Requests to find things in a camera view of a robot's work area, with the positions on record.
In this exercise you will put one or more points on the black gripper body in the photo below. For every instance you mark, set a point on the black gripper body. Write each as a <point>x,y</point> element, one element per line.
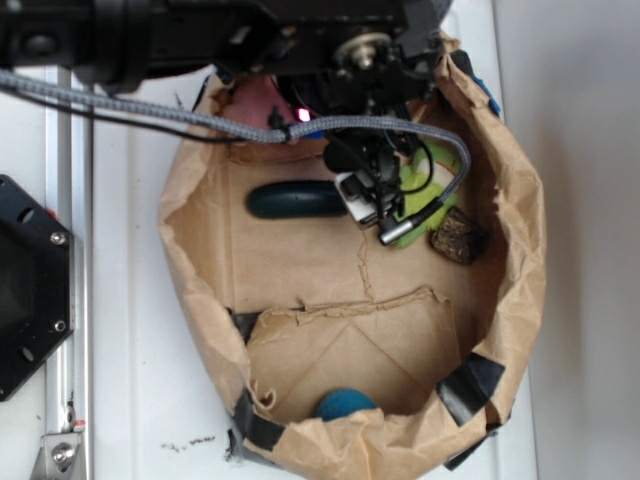
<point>355,72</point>

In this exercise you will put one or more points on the pink plush bunny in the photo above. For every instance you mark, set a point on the pink plush bunny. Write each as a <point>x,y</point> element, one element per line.
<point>253,101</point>

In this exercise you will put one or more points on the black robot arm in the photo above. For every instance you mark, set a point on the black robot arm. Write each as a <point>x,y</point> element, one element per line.
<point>95,52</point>

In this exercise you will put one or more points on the green plush frog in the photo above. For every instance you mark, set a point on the green plush frog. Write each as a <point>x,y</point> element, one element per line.
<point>431,179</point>

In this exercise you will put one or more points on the dark green cucumber toy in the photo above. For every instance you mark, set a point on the dark green cucumber toy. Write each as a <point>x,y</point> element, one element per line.
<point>295,199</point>

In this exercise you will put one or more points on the brown rock block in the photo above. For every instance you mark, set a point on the brown rock block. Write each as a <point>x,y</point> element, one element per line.
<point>459,238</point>

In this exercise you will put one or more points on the brown paper bag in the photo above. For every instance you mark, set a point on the brown paper bag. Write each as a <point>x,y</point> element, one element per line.
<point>284,312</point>

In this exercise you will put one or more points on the blue ball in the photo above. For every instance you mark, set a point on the blue ball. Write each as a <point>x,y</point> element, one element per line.
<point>342,403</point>

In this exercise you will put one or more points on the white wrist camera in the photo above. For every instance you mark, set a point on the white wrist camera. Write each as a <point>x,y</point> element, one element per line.
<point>354,197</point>

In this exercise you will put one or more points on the aluminium rail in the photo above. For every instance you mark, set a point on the aluminium rail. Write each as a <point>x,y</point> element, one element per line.
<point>66,448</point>

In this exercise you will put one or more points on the black hexagonal mount plate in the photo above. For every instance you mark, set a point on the black hexagonal mount plate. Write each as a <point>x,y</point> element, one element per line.
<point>35,286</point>

